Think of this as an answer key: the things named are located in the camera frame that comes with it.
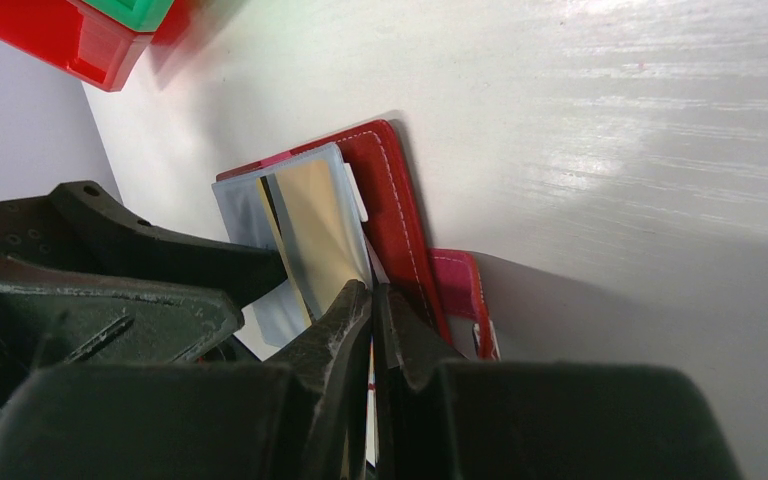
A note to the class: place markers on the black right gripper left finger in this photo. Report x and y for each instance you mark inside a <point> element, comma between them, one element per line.
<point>300,414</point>

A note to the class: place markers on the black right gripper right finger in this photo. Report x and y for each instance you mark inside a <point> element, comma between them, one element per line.
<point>443,416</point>

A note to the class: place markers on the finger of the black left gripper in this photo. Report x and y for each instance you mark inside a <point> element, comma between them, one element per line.
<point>79,227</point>
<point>48,317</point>

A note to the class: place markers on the gold card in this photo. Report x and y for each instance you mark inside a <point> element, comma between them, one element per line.
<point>317,225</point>

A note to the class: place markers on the red plastic bin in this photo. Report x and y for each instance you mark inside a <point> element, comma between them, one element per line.
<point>83,42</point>

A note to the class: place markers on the green plastic bin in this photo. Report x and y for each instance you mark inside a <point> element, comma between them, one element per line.
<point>137,15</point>

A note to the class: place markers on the red leather card holder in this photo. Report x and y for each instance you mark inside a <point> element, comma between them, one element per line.
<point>442,283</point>

